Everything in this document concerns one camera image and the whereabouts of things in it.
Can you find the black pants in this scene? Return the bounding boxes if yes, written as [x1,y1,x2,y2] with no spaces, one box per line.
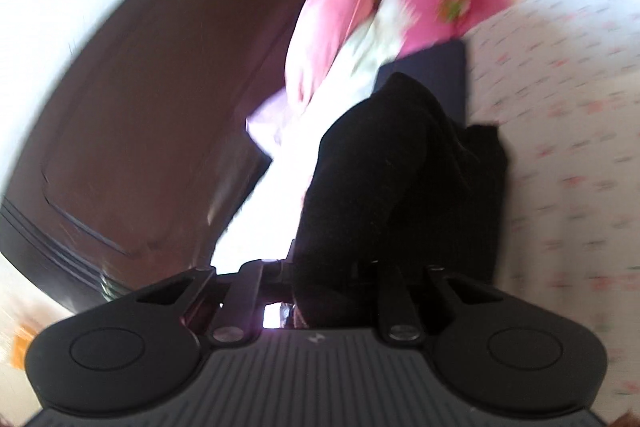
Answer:
[292,39,511,331]

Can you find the pink pillow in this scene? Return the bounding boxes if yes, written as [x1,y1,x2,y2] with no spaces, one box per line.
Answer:
[284,0,417,108]

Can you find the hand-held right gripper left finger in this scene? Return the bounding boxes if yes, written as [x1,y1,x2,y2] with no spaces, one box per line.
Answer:
[134,239,298,348]

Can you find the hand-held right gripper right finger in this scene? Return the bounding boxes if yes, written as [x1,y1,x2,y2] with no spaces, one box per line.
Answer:
[352,260,505,343]

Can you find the dark wooden headboard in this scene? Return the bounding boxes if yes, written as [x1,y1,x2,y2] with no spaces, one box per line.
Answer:
[0,0,352,314]

